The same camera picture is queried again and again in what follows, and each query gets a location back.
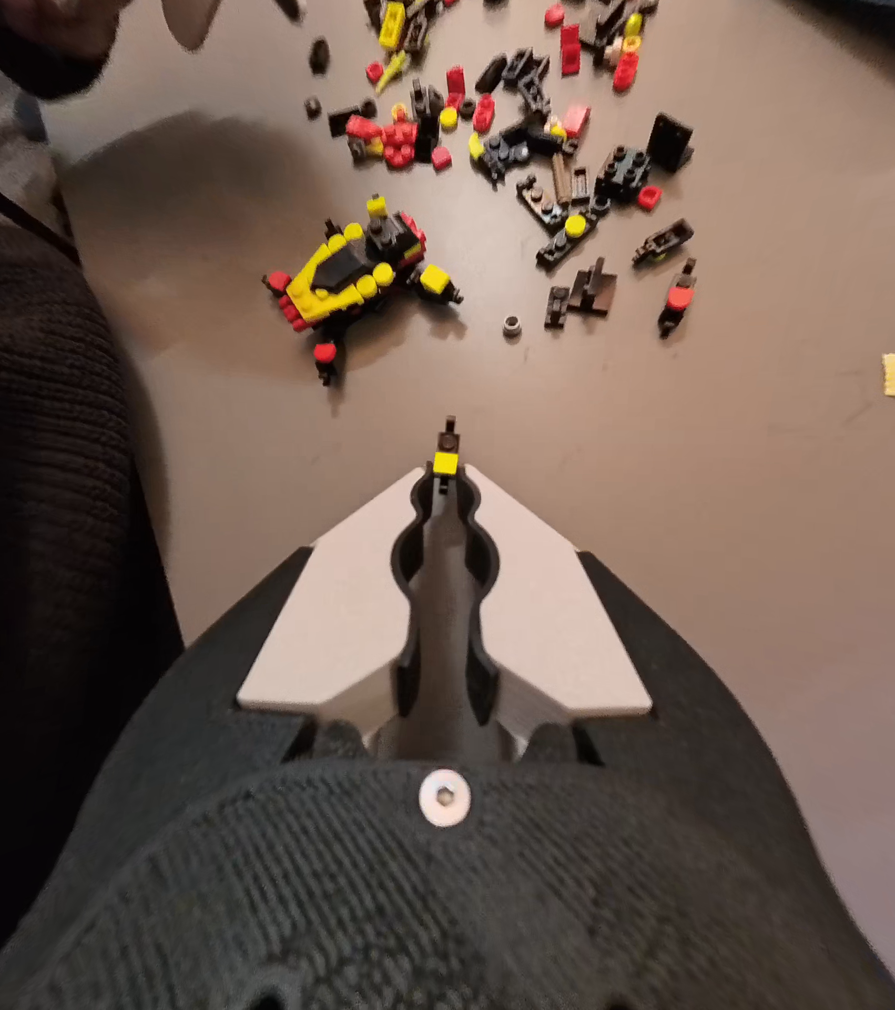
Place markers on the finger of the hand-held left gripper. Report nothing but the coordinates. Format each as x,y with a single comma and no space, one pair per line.
191,20

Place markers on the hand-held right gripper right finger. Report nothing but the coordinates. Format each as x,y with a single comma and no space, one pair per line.
558,639

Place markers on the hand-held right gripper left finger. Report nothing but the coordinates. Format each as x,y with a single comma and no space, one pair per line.
337,631

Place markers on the small black yellow lego piece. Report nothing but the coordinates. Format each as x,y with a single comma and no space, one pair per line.
445,464

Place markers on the pile of lego pieces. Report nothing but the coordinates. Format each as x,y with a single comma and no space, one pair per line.
400,146

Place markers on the black yellow red lego model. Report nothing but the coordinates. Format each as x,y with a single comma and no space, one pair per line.
329,276

